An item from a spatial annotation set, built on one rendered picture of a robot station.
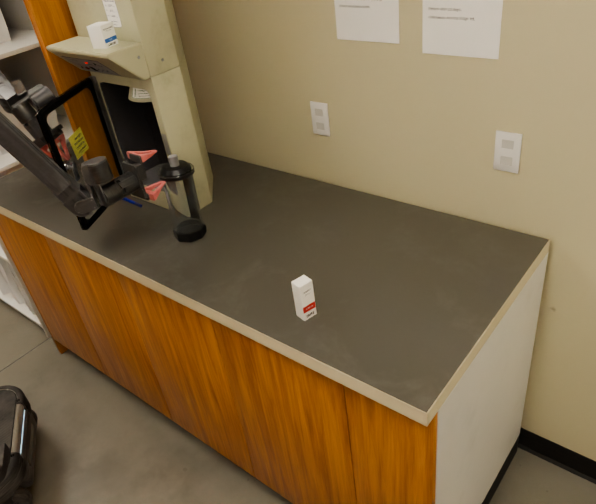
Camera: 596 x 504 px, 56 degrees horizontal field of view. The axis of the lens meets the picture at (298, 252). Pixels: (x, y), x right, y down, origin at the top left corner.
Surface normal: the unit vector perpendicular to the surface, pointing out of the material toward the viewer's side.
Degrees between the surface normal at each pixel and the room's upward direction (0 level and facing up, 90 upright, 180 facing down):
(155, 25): 90
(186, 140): 90
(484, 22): 90
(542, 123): 90
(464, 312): 0
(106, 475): 0
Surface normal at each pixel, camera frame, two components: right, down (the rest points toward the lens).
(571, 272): -0.62, 0.51
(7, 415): -0.12, -0.81
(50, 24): 0.77, 0.28
